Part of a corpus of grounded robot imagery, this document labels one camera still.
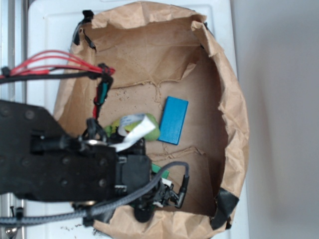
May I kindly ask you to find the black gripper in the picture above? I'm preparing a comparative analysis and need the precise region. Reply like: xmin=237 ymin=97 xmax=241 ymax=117
xmin=115 ymin=139 xmax=184 ymax=223

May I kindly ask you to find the green wooden block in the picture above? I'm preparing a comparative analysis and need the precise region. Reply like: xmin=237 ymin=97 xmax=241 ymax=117
xmin=152 ymin=163 xmax=169 ymax=179

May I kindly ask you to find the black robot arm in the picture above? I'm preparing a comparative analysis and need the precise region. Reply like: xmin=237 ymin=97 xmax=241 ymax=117
xmin=0 ymin=101 xmax=189 ymax=227

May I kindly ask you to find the blue wooden block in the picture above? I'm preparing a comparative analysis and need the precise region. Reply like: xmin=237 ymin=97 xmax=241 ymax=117
xmin=158 ymin=96 xmax=188 ymax=145

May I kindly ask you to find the green plush toy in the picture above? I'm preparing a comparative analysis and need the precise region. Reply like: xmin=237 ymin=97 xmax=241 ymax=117
xmin=104 ymin=113 xmax=160 ymax=141

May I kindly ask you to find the brown paper bag tray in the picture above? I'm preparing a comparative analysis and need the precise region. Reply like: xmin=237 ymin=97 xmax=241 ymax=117
xmin=53 ymin=1 xmax=250 ymax=239

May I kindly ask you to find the white plastic base tray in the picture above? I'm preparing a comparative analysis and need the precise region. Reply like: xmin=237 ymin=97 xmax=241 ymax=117
xmin=24 ymin=0 xmax=250 ymax=239

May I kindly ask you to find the white ribbon cable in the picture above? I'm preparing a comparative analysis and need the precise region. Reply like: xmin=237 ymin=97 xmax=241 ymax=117
xmin=109 ymin=114 xmax=156 ymax=152

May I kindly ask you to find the grey braided cable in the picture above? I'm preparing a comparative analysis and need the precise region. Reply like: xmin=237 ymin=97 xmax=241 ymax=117
xmin=0 ymin=161 xmax=190 ymax=226

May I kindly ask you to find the red wire bundle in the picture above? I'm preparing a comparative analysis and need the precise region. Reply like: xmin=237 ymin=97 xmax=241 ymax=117
xmin=0 ymin=50 xmax=116 ymax=80

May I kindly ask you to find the aluminium frame rail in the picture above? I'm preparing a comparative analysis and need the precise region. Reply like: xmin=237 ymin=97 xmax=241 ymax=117
xmin=0 ymin=0 xmax=28 ymax=239

